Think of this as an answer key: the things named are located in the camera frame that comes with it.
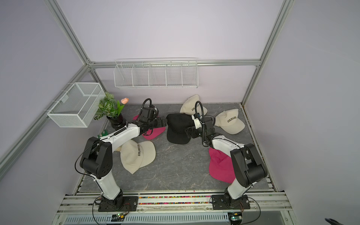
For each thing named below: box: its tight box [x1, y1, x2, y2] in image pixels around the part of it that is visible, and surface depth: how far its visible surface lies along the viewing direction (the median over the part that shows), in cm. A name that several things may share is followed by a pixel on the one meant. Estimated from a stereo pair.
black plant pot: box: [106, 112, 127, 130], surface depth 98 cm
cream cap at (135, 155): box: [120, 139, 157, 175], surface depth 88 cm
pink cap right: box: [208, 147, 236, 184], surface depth 87 cm
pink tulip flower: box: [120, 97, 130, 105], surface depth 88 cm
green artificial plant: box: [93, 91, 125, 120], surface depth 85 cm
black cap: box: [165, 112, 195, 145], surface depth 98 cm
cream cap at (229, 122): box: [214, 108, 246, 135], surface depth 107 cm
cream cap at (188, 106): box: [180, 94, 208, 117], surface depth 116 cm
